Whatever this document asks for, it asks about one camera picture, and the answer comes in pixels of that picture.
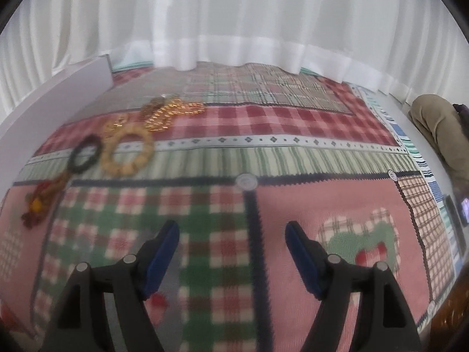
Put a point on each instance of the white curtain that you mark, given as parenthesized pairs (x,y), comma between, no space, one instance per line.
(234,18)

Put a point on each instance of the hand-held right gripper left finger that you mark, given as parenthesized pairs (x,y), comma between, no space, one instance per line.
(163,256)

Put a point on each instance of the patchwork plaid blanket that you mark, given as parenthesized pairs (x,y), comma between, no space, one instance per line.
(293,117)

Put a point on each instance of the white cardboard box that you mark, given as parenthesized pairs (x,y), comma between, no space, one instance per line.
(55,93)

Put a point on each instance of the brown wooden furniture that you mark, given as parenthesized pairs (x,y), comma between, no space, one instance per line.
(449,317)

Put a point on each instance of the person's leg in khaki trousers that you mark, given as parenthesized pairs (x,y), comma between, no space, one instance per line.
(436,124)

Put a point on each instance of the dark phone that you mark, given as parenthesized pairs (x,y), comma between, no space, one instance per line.
(460,209)

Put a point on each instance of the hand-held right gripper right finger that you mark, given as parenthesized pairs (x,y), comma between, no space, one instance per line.
(301,260)

